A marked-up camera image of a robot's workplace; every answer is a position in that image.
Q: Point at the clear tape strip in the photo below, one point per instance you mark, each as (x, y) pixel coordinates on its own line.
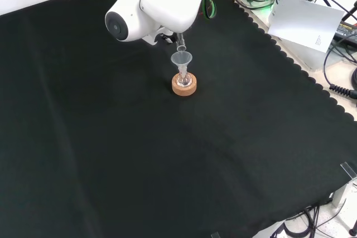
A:
(215, 235)
(349, 170)

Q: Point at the round-bottom glass flask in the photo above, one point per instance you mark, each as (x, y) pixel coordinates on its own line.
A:
(184, 80)

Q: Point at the white paper sheet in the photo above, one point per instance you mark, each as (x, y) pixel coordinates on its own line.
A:
(304, 20)

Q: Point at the clear graduated cylinder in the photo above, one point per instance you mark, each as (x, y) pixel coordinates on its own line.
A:
(181, 43)

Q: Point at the black power adapter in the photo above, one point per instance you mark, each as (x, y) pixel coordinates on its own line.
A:
(346, 30)

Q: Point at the aluminium frame bracket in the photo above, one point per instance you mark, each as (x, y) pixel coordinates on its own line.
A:
(341, 193)

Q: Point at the black tripod leg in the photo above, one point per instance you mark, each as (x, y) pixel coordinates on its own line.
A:
(350, 12)

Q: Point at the pale board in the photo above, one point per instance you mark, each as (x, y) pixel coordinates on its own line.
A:
(306, 57)

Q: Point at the black tripod foot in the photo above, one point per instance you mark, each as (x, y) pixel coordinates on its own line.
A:
(353, 228)

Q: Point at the black cloth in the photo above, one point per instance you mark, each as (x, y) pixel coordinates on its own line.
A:
(139, 137)

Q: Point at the clear plastic funnel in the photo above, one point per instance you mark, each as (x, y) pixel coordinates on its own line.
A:
(180, 59)

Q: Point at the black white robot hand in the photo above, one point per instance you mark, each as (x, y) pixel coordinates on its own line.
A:
(152, 38)

